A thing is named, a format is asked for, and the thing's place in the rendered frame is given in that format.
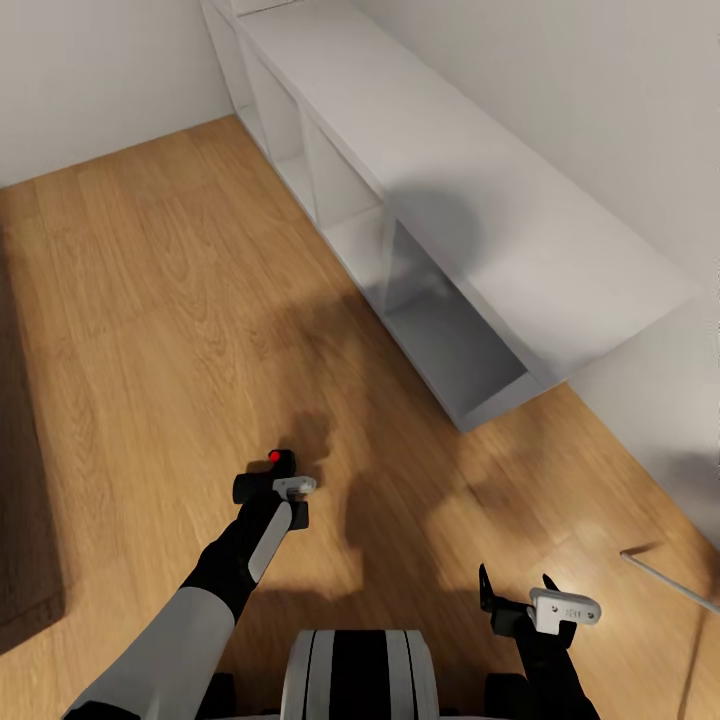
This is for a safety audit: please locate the digital camera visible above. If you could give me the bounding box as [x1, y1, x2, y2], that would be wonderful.
[233, 449, 297, 505]

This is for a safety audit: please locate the robot trunk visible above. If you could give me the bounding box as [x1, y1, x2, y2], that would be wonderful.
[280, 630, 440, 720]

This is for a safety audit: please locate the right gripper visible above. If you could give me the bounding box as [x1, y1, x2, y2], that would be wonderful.
[479, 565, 577, 678]

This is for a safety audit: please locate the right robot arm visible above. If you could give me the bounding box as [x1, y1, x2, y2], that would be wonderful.
[479, 565, 602, 720]

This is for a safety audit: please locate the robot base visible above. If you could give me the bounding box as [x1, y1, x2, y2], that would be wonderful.
[194, 673, 539, 720]

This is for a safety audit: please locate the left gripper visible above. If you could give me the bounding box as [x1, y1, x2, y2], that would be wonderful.
[288, 501, 309, 531]

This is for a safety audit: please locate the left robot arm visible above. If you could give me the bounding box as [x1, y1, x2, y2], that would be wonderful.
[60, 476, 316, 720]

